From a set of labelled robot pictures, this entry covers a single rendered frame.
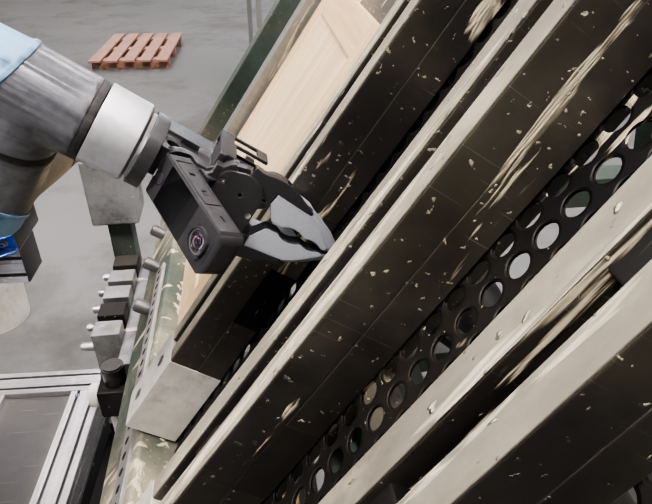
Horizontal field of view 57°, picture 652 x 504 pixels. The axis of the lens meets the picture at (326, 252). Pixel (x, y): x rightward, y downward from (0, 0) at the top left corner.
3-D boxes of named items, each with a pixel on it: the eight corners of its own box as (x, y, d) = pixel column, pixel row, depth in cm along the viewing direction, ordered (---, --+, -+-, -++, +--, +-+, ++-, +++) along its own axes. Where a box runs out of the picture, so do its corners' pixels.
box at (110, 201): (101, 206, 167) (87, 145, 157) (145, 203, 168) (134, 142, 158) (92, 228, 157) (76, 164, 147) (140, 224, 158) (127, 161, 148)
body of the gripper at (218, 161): (274, 155, 62) (166, 93, 57) (279, 192, 54) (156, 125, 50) (237, 211, 65) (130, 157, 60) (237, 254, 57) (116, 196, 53)
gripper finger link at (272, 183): (320, 196, 58) (240, 151, 55) (322, 203, 57) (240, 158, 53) (294, 232, 60) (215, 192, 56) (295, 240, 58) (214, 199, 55)
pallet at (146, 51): (168, 71, 549) (166, 60, 544) (85, 72, 547) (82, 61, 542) (187, 42, 644) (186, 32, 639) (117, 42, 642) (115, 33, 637)
